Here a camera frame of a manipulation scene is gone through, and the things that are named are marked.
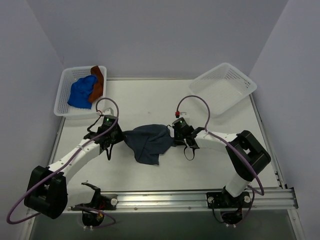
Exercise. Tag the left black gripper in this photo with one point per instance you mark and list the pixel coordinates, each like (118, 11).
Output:
(118, 135)

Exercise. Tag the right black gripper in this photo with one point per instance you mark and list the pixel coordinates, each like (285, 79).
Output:
(176, 135)

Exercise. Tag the dark navy towel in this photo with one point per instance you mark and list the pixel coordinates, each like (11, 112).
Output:
(148, 142)

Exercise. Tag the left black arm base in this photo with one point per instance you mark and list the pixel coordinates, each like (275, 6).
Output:
(90, 200)

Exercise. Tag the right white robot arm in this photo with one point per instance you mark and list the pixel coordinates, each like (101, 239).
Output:
(247, 155)

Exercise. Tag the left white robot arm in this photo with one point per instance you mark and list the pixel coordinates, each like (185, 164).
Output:
(48, 192)

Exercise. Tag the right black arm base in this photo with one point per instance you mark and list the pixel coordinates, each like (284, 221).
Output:
(227, 209)

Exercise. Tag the brown towel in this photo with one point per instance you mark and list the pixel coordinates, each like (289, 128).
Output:
(98, 87)

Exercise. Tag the bright blue towel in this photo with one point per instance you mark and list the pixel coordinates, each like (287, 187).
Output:
(80, 92)

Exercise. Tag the left white plastic basket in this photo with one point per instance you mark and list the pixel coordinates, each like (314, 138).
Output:
(68, 77)

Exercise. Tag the white plastic basket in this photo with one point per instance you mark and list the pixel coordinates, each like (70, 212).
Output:
(222, 88)
(68, 77)

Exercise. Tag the right white plastic basket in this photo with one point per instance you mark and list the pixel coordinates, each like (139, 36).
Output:
(222, 88)

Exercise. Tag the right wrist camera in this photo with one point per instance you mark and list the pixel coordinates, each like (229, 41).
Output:
(182, 114)

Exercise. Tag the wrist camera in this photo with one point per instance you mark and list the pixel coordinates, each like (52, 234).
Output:
(182, 114)
(108, 112)

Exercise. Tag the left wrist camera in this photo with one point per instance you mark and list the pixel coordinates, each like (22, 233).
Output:
(108, 112)

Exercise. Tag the aluminium front rail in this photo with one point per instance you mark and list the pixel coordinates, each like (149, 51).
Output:
(196, 200)

